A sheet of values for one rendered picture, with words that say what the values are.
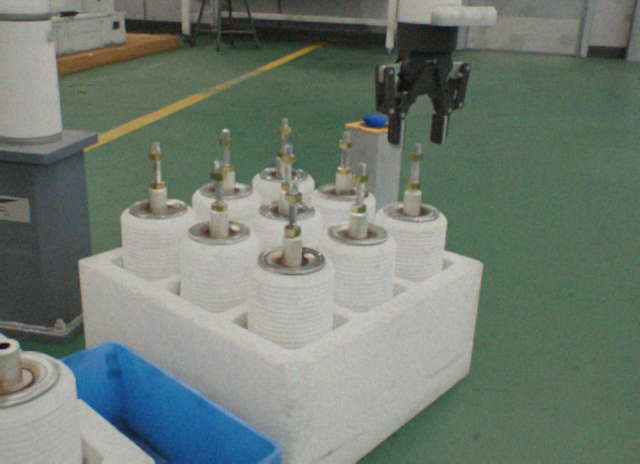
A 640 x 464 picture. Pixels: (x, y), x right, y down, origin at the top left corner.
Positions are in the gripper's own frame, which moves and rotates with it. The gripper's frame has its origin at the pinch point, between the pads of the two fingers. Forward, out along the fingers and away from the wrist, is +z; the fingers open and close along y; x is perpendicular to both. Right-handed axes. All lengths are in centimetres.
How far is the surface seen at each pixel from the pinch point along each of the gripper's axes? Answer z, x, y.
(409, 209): 9.7, 0.6, 0.9
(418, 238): 12.4, 4.2, 2.1
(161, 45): 32, -388, -111
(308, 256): 10.3, 6.8, 20.5
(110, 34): 21, -355, -68
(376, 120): 3.0, -21.7, -10.0
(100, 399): 31, -8, 41
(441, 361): 29.6, 7.8, -0.9
